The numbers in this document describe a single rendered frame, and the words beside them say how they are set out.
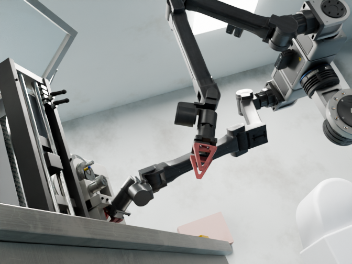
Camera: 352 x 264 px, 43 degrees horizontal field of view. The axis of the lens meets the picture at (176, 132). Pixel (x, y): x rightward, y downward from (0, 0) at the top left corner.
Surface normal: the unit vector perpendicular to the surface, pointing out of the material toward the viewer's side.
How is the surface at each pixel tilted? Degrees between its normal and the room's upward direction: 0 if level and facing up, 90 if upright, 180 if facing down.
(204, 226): 90
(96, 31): 180
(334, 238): 90
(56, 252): 90
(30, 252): 90
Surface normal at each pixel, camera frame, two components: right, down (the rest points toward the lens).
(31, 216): 0.85, -0.47
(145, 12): 0.36, 0.84
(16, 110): -0.38, -0.26
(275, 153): 0.08, -0.46
